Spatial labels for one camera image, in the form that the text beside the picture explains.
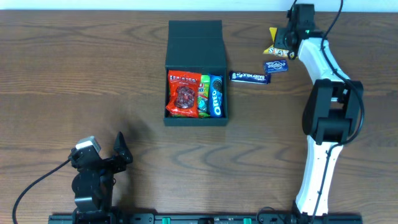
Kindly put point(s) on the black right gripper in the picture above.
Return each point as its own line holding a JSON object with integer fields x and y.
{"x": 280, "y": 40}

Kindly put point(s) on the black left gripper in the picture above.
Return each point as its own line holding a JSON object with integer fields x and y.
{"x": 104, "y": 162}

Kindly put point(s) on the yellow Hacks candy bag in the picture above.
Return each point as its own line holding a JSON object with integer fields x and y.
{"x": 278, "y": 52}

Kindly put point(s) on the red Hacks candy bag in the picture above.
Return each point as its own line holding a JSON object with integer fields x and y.
{"x": 183, "y": 93}

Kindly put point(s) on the green Haribo gummy bag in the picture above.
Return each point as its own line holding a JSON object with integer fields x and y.
{"x": 203, "y": 92}

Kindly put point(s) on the blue Oreo cookie pack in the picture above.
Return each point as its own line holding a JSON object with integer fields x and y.
{"x": 216, "y": 96}

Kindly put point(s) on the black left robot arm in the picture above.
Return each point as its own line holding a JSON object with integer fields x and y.
{"x": 93, "y": 185}

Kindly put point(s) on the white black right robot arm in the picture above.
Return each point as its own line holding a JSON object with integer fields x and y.
{"x": 334, "y": 113}

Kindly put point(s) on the blue Eclipse mint tin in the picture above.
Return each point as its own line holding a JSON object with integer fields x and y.
{"x": 276, "y": 66}

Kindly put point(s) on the blue Dairy Milk chocolate bar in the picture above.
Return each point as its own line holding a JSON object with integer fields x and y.
{"x": 250, "y": 78}

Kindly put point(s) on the dark green open box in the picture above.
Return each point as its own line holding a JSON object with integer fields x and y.
{"x": 197, "y": 46}

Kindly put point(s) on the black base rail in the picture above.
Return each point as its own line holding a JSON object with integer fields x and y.
{"x": 267, "y": 218}

